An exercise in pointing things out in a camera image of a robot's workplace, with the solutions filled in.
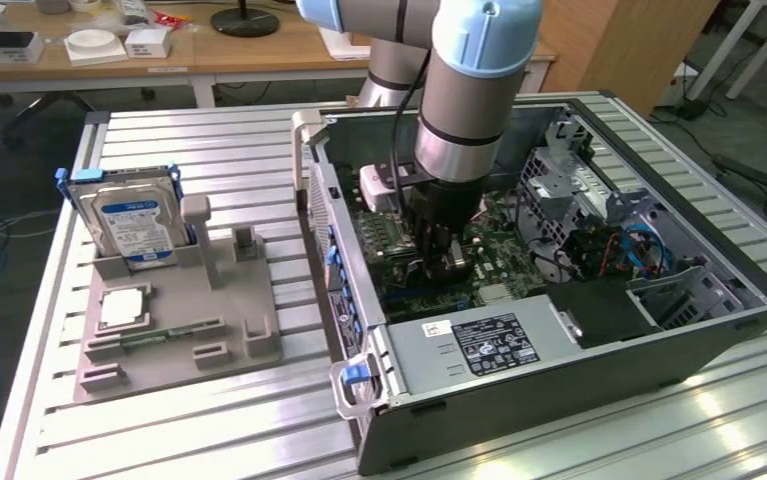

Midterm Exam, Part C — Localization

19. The hard disk in blue caddy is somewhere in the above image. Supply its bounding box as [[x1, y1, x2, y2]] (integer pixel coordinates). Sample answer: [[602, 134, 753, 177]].
[[54, 164, 189, 274]]

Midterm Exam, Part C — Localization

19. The green RAM stick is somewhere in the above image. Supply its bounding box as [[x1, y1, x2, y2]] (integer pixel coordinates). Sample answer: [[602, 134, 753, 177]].
[[118, 322, 209, 349]]

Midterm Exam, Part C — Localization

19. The green motherboard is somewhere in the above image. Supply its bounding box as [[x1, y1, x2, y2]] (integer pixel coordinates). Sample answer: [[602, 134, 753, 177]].
[[349, 179, 552, 321]]

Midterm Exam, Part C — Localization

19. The white labelled carton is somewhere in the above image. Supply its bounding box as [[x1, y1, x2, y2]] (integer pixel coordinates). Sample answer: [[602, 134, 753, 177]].
[[123, 27, 175, 59]]

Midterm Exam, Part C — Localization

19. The grey parts rack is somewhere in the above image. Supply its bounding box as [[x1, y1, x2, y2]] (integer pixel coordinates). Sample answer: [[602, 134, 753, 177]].
[[74, 194, 286, 404]]

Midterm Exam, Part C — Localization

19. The black floor stand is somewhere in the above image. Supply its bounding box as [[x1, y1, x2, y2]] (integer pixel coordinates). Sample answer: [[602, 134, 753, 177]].
[[709, 152, 767, 187]]

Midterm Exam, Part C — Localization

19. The red wire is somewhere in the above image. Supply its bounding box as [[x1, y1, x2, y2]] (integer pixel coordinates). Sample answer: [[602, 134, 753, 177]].
[[606, 232, 626, 274]]

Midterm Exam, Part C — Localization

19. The red packet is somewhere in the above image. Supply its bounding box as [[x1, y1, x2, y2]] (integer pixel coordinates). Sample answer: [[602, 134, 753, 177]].
[[154, 12, 197, 32]]

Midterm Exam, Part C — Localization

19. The black power adapter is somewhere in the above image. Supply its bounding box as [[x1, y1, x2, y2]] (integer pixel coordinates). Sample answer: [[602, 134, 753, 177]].
[[676, 99, 710, 122]]

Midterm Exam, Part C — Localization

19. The white table frame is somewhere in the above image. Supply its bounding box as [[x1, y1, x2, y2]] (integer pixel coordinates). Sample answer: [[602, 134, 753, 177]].
[[686, 0, 767, 136]]

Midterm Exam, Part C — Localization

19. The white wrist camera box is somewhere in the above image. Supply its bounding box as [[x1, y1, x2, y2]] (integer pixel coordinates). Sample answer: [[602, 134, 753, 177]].
[[358, 162, 425, 214]]

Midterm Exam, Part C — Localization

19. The grey power supply unit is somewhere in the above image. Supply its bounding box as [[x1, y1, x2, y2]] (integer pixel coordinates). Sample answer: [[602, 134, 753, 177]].
[[386, 294, 589, 396]]

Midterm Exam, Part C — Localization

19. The silver CPU chip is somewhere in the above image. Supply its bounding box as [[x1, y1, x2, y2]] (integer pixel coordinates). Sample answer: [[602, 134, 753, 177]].
[[102, 290, 153, 327]]

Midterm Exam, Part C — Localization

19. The metal disk bay cage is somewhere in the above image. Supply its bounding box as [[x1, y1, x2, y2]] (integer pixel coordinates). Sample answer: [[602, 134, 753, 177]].
[[516, 112, 625, 222]]

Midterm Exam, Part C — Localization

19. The grey slanted disk bay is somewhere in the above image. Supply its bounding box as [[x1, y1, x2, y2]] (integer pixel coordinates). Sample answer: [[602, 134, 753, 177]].
[[626, 264, 758, 331]]

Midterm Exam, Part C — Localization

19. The black open PC case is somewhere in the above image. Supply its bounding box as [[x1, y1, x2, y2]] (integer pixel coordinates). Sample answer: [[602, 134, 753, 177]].
[[289, 97, 767, 476]]

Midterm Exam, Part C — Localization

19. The wooden desk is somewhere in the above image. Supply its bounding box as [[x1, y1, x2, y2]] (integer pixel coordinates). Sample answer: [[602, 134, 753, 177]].
[[0, 0, 558, 96]]

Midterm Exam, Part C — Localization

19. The white paper stack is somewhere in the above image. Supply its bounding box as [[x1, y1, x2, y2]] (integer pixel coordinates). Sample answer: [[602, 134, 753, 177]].
[[318, 27, 373, 61]]

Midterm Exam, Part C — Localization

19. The white box black lid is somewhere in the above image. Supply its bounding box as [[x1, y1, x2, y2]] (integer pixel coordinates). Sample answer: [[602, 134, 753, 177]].
[[0, 30, 47, 65]]

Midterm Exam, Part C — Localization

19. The white round dish on base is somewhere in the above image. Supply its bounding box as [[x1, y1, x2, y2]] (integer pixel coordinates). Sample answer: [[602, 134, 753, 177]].
[[63, 28, 130, 68]]

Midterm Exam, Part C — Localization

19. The black chair base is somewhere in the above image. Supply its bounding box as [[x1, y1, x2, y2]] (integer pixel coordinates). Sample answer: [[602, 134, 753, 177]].
[[0, 89, 95, 149]]

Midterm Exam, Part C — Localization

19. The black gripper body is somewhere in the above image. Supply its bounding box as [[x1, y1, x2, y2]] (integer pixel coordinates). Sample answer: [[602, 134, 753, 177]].
[[406, 178, 486, 237]]

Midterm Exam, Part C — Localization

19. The black round lamp base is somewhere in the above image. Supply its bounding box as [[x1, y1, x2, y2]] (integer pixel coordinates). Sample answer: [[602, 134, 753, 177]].
[[210, 0, 282, 39]]

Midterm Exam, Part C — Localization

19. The blue wire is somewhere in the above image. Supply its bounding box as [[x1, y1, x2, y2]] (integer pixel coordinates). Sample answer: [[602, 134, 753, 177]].
[[622, 222, 676, 277]]

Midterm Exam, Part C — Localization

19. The black plastic shroud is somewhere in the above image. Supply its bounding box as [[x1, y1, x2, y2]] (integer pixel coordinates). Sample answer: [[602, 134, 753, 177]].
[[549, 277, 669, 349]]

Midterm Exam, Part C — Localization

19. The black case fan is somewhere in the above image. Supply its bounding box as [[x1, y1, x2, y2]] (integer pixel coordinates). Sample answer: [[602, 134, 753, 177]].
[[566, 227, 625, 277]]

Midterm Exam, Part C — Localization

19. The wooden cabinet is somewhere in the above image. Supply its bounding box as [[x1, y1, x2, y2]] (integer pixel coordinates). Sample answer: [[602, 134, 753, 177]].
[[536, 0, 722, 116]]

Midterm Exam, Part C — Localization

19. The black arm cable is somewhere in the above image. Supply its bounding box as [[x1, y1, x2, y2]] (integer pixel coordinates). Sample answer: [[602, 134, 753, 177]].
[[387, 49, 435, 224]]

